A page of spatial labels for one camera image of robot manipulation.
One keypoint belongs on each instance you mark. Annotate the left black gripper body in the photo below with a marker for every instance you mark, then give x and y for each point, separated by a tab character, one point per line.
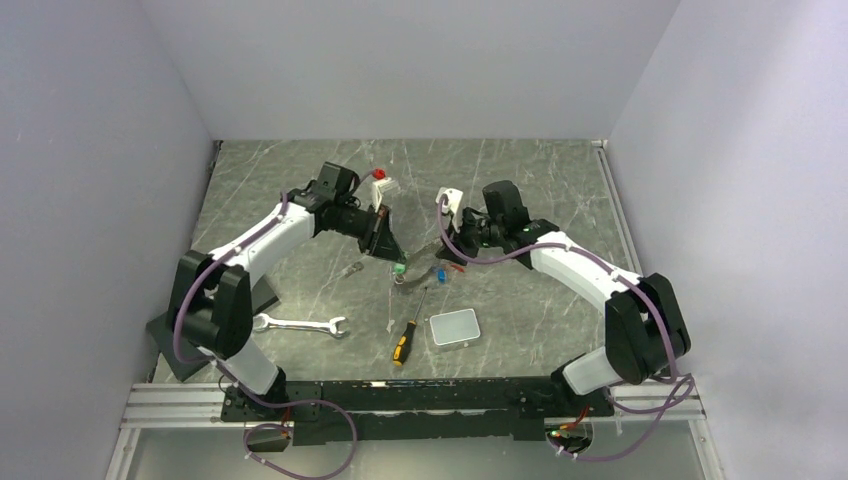
358	223

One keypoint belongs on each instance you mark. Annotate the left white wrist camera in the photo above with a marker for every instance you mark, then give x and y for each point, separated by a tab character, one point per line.
381	187

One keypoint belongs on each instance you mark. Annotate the yellow black screwdriver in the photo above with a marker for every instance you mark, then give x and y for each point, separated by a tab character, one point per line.
403	347

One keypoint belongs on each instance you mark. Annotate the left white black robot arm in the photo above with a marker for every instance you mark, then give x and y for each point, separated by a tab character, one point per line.
211	306

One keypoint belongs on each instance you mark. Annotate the black square plate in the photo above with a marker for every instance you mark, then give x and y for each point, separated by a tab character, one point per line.
162	336
263	296

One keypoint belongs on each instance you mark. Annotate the small detached silver key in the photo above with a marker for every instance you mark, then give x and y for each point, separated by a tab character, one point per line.
352	269

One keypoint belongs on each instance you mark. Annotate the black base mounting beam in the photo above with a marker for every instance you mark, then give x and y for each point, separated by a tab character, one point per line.
521	408

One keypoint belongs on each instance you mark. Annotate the silver open-end wrench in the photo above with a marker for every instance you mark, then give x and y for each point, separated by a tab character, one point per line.
333	327

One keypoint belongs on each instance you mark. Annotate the black square plate rear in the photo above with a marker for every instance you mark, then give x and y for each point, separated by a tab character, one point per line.
263	296

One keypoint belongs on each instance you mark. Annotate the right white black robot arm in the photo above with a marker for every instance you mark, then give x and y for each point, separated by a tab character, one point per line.
644	332

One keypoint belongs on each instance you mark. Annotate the black square plate front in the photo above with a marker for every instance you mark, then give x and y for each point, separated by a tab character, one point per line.
162	336

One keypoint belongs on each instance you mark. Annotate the grey rectangular tin box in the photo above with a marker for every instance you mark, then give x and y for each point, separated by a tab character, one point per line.
456	327

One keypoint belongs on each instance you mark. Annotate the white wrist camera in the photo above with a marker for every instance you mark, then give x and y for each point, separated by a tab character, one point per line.
381	187
449	201

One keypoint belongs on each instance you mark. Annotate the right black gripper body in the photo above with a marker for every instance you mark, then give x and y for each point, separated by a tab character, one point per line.
468	234

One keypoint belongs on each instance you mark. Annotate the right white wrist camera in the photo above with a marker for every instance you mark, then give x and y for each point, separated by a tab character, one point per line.
449	201

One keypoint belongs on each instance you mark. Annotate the aluminium extrusion rail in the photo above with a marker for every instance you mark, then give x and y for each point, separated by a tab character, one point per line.
173	406

